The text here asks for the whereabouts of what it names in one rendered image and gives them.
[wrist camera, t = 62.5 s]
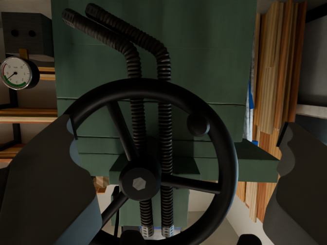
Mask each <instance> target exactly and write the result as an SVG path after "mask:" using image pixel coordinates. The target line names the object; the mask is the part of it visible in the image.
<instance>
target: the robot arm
mask: <svg viewBox="0 0 327 245"><path fill-rule="evenodd" d="M76 140H78V137H77V133H76V129H75V125H74V121H73V116H72V114H70V115H68V114H64V115H61V116H59V117H58V118H57V119H56V120H54V121H53V122H52V123H51V124H49V125H48V126H47V127H46V128H44V129H43V130H42V131H41V132H39V133H38V134H37V135H36V136H34V137H33V138H32V139H31V140H30V141H29V142H28V143H27V144H26V145H25V146H24V147H23V148H22V149H21V150H20V151H19V152H18V153H17V154H16V155H15V157H14V158H13V159H12V160H11V162H10V163H9V164H8V166H7V167H5V168H1V169H0V245H88V244H89V243H90V242H91V240H92V239H93V238H94V236H95V235H96V234H97V232H98V231H99V230H100V228H101V226H102V216H101V212H100V207H99V203H98V198H97V193H96V189H95V186H94V183H93V180H92V178H91V175H90V173H89V171H88V170H86V169H83V168H81V167H80V164H81V162H80V157H79V153H78V149H77V146H76ZM276 147H279V150H280V151H281V153H282V157H281V159H280V161H279V164H278V166H277V168H276V170H277V172H278V173H279V175H280V178H279V180H278V182H277V185H276V187H275V189H274V191H273V193H272V195H271V198H270V200H269V202H268V204H267V207H266V211H265V216H264V220H263V230H264V232H265V234H266V236H267V237H268V238H269V239H270V240H271V242H272V243H273V244H274V245H327V146H326V145H325V144H324V143H322V142H321V141H320V140H318V139H317V138H316V137H315V136H313V135H312V134H311V133H309V132H308V131H307V130H305V129H304V128H302V127H301V126H300V125H298V124H297V123H295V122H284V123H282V125H281V128H280V131H279V135H278V140H277V144H276ZM119 245H147V244H146V242H145V240H144V238H143V236H142V234H141V233H140V232H139V231H137V230H130V229H128V230H125V231H124V232H123V233H122V234H121V236H120V244H119ZM237 245H262V242H261V240H260V239H259V238H258V237H257V236H256V235H254V234H242V235H240V237H239V240H238V242H237Z"/></svg>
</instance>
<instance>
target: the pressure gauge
mask: <svg viewBox="0 0 327 245"><path fill-rule="evenodd" d="M14 72H17V75H15V74H14ZM12 74H14V75H13V76H12V77H10V76H11V75H12ZM0 77H1V79H2V81H3V82H4V83H5V84H6V85H7V86H8V87H10V88H12V89H17V90H18V89H31V88H33V87H35V86H36V85H37V84H38V82H39V79H40V73H39V69H38V67H37V66H36V65H35V63H33V62H32V61H30V60H29V55H28V50H27V49H19V57H16V56H11V57H8V58H6V59H4V60H3V62H2V63H1V65H0ZM9 77H10V78H9ZM8 78H9V79H8Z"/></svg>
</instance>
